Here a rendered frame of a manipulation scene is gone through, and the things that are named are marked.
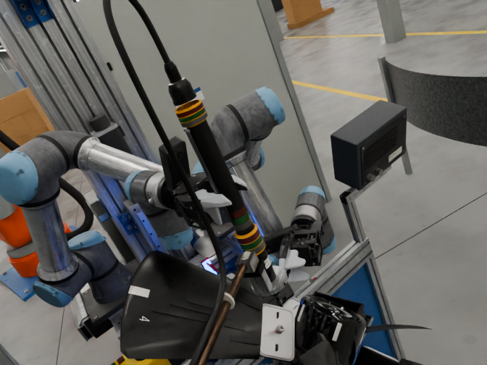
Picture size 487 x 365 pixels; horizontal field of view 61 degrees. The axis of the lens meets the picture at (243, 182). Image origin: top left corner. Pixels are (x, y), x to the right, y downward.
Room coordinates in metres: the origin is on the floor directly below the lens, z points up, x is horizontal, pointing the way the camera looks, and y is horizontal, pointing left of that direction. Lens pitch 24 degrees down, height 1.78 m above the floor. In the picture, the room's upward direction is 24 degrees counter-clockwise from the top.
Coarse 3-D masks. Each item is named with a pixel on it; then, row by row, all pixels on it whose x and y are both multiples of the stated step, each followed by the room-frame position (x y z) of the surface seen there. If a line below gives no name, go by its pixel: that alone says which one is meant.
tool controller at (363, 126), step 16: (368, 112) 1.27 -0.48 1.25; (384, 112) 1.25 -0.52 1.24; (400, 112) 1.22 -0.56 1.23; (352, 128) 1.21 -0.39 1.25; (368, 128) 1.19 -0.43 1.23; (384, 128) 1.19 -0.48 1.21; (400, 128) 1.23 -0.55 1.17; (336, 144) 1.20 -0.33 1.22; (352, 144) 1.14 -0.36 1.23; (368, 144) 1.15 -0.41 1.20; (384, 144) 1.20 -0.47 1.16; (400, 144) 1.25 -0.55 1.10; (336, 160) 1.23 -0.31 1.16; (352, 160) 1.16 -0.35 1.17; (368, 160) 1.16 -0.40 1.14; (384, 160) 1.21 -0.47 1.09; (336, 176) 1.25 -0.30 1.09; (352, 176) 1.18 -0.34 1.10; (368, 176) 1.17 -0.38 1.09
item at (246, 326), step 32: (160, 256) 0.65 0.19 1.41; (128, 288) 0.57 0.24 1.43; (160, 288) 0.57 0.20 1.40; (192, 288) 0.58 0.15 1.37; (128, 320) 0.51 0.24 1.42; (160, 320) 0.52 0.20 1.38; (192, 320) 0.53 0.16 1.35; (256, 320) 0.54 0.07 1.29; (128, 352) 0.46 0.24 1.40; (160, 352) 0.47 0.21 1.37; (192, 352) 0.48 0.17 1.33; (224, 352) 0.49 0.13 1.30; (256, 352) 0.50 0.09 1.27
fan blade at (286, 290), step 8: (272, 264) 0.85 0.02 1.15; (232, 280) 0.82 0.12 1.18; (248, 280) 0.79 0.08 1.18; (248, 288) 0.76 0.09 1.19; (288, 288) 0.70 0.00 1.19; (264, 296) 0.70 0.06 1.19; (272, 296) 0.69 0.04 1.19; (280, 296) 0.68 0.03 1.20; (288, 296) 0.67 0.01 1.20; (272, 304) 0.67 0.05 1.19
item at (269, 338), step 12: (264, 312) 0.56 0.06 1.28; (276, 312) 0.56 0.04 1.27; (288, 312) 0.57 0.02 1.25; (264, 324) 0.54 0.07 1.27; (276, 324) 0.54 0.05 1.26; (288, 324) 0.55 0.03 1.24; (264, 336) 0.52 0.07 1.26; (276, 336) 0.53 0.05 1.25; (288, 336) 0.53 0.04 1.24; (264, 348) 0.51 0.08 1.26; (288, 348) 0.51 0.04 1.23; (288, 360) 0.49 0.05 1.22
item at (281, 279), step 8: (240, 256) 0.60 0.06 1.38; (256, 256) 0.59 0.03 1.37; (248, 264) 0.57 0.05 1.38; (256, 264) 0.58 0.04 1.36; (264, 264) 0.59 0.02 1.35; (248, 272) 0.57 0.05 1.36; (256, 272) 0.57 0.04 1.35; (264, 272) 0.59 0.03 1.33; (280, 272) 0.62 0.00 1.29; (256, 280) 0.59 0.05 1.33; (264, 280) 0.58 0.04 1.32; (280, 280) 0.60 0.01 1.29; (256, 288) 0.59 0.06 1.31; (264, 288) 0.59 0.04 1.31; (272, 288) 0.59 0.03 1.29; (280, 288) 0.59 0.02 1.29
